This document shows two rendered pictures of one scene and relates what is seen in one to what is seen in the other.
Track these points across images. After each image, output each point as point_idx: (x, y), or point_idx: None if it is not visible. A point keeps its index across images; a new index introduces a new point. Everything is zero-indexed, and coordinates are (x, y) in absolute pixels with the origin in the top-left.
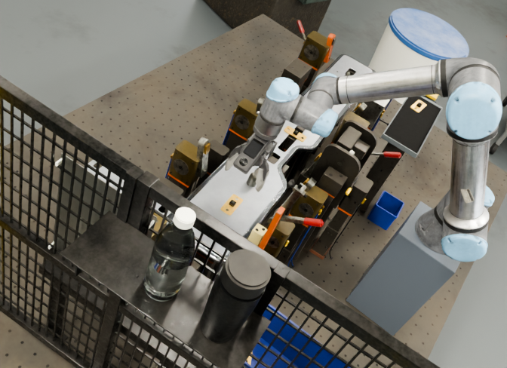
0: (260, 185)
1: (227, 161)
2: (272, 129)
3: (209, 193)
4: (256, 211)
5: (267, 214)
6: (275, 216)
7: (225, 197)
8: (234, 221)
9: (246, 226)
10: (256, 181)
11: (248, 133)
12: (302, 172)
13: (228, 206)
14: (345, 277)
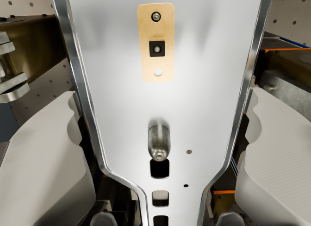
0: (40, 110)
1: (302, 116)
2: None
3: (227, 33)
4: (97, 76)
5: (75, 87)
6: None
7: (183, 53)
8: None
9: (79, 6)
10: (70, 116)
11: (220, 205)
12: (109, 204)
13: (159, 33)
14: (27, 115)
